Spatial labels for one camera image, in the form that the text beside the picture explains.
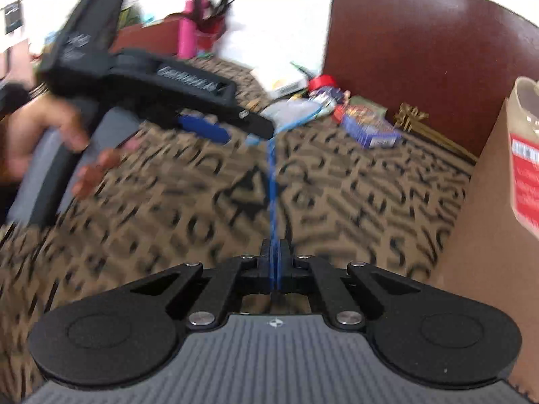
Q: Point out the blue printed card box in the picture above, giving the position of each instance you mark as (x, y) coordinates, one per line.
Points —
(370, 130)

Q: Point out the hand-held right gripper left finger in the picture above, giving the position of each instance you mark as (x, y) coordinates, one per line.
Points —
(265, 263)

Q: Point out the dark red feathers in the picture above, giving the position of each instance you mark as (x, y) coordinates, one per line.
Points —
(214, 8)

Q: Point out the white medicine box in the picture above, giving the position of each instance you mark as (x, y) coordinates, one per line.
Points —
(273, 73)

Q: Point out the brown headboard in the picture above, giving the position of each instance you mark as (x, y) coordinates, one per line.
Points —
(421, 42)

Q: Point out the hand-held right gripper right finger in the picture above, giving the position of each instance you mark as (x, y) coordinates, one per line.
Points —
(285, 263)

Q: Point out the small toy figure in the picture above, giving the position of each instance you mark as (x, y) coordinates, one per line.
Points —
(345, 96)

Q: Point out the person's left hand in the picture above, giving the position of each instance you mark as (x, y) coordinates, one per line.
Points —
(33, 134)

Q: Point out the wooden clothespin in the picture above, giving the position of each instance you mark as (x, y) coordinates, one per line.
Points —
(253, 105)

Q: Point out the small green box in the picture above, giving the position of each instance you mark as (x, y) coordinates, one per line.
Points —
(370, 105)

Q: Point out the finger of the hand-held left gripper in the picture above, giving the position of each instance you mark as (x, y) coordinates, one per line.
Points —
(206, 128)
(252, 122)

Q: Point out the pink bottle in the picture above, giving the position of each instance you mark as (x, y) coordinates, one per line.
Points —
(185, 38)

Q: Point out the person's left forearm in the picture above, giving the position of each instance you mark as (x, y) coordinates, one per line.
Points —
(12, 65)

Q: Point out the cardboard box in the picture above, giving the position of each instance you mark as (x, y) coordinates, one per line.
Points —
(476, 240)

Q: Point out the blue rimmed hand net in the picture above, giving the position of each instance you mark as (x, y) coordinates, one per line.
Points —
(273, 197)

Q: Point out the letter print blanket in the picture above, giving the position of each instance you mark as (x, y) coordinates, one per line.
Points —
(168, 219)

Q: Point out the clear plastic cup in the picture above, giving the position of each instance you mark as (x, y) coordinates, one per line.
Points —
(208, 40)

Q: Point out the red tape roll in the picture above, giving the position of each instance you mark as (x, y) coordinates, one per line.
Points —
(320, 82)

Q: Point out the gold ornament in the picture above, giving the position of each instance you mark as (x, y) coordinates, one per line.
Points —
(410, 115)

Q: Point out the brown side board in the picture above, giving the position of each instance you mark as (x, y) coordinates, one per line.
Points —
(147, 38)

